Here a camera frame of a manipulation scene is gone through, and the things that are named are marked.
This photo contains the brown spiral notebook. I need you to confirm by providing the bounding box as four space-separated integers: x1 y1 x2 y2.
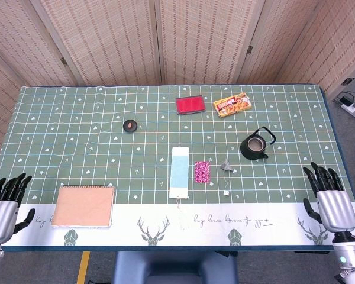
51 185 115 230

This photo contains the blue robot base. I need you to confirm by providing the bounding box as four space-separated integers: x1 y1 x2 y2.
112 251 239 284

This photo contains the grey tea bag with string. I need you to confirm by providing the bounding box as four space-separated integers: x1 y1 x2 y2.
220 158 234 196

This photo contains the white power strip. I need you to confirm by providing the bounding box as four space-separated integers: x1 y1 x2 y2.
333 91 355 124

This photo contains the black cast iron teapot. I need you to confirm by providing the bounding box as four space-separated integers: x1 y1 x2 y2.
240 126 277 161

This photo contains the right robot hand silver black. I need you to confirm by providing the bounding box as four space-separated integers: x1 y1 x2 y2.
302 162 355 234

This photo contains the yellow curry box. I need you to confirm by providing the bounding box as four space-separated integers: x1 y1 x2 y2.
213 92 253 119

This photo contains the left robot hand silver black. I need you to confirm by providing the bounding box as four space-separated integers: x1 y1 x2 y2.
0 173 36 244

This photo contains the small black round lid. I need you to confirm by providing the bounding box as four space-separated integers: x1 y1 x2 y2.
122 119 138 133

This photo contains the red ink pad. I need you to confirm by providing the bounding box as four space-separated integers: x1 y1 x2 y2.
175 95 206 115

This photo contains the green grid tablecloth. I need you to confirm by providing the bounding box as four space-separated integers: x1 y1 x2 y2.
0 85 355 247

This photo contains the woven folding screen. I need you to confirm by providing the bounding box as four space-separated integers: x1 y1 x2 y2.
0 0 355 157

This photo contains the blue cream bookmark with tassel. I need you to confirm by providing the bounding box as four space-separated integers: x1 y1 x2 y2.
169 146 193 231

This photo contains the pink patterned card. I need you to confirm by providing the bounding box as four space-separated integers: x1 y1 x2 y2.
194 160 211 184

